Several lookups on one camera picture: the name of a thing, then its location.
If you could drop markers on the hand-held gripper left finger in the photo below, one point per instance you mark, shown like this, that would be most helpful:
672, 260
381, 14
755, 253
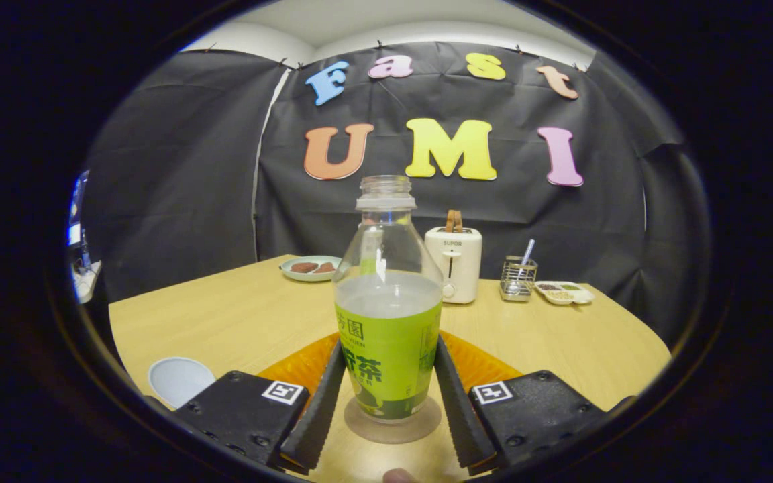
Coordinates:
316, 422

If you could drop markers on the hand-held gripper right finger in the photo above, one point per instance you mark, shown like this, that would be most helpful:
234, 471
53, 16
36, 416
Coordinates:
464, 416

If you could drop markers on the round brown coaster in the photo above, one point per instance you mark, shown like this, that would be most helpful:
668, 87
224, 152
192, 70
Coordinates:
393, 433

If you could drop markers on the green label juice bottle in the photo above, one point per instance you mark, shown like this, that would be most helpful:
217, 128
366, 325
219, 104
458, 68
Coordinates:
386, 349

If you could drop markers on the pale grey cup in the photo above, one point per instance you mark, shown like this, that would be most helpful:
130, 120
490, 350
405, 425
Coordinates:
178, 379

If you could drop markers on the wooden table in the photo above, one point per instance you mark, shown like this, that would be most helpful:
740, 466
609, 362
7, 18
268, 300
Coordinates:
239, 315

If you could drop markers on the pale green plate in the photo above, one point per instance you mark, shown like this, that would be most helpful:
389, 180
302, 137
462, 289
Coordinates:
296, 276

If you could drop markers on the white toaster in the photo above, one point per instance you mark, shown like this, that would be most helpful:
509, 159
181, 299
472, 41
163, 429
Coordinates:
460, 268

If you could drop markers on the white divided tray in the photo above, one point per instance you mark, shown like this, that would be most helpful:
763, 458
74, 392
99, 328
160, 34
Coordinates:
564, 299

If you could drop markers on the brown food piece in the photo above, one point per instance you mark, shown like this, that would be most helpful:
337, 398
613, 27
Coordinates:
326, 267
304, 267

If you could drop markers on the white straw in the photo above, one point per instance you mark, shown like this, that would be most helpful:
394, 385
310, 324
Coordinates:
527, 252

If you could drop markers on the brown bread slice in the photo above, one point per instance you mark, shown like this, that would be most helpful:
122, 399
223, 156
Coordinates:
453, 221

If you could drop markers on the white device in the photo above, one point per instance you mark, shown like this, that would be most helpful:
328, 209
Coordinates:
84, 285

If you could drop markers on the black backdrop cloth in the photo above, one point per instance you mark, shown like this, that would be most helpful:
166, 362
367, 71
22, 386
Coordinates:
178, 168

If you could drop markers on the computer monitor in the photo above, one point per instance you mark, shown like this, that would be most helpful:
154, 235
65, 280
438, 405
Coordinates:
76, 215

